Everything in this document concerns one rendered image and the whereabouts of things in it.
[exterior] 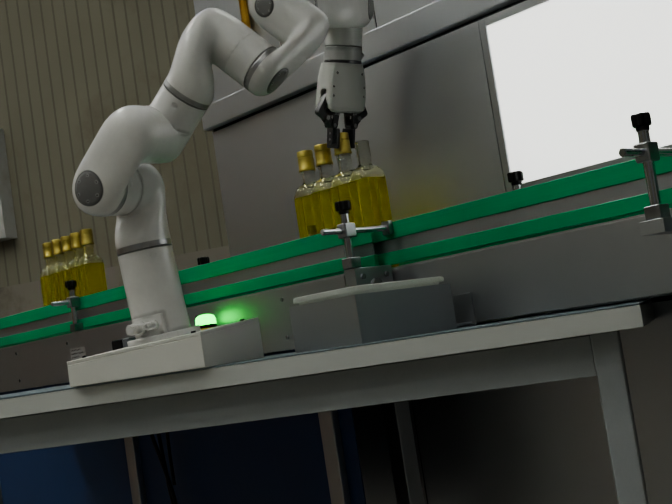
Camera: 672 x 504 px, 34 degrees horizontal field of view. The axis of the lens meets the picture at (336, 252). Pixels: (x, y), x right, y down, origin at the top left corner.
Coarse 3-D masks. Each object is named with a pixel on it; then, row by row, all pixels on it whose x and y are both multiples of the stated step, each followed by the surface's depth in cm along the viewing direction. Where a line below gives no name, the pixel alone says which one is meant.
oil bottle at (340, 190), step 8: (336, 176) 223; (344, 176) 222; (336, 184) 223; (344, 184) 221; (336, 192) 223; (344, 192) 221; (336, 200) 223; (352, 208) 221; (336, 216) 224; (352, 216) 220; (336, 224) 224
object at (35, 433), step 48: (288, 384) 177; (336, 384) 175; (384, 384) 172; (432, 384) 170; (480, 384) 168; (528, 384) 165; (624, 384) 160; (0, 432) 194; (48, 432) 191; (96, 432) 188; (144, 432) 185; (624, 432) 160; (624, 480) 160
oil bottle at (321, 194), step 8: (328, 176) 228; (320, 184) 227; (328, 184) 226; (312, 192) 228; (320, 192) 226; (328, 192) 225; (312, 200) 229; (320, 200) 227; (328, 200) 225; (320, 208) 227; (328, 208) 225; (320, 216) 227; (328, 216) 225; (320, 224) 227; (328, 224) 225
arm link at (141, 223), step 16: (144, 176) 187; (160, 176) 192; (128, 192) 183; (144, 192) 187; (160, 192) 190; (128, 208) 185; (144, 208) 189; (160, 208) 190; (128, 224) 189; (144, 224) 187; (160, 224) 188; (128, 240) 187; (144, 240) 186; (160, 240) 188
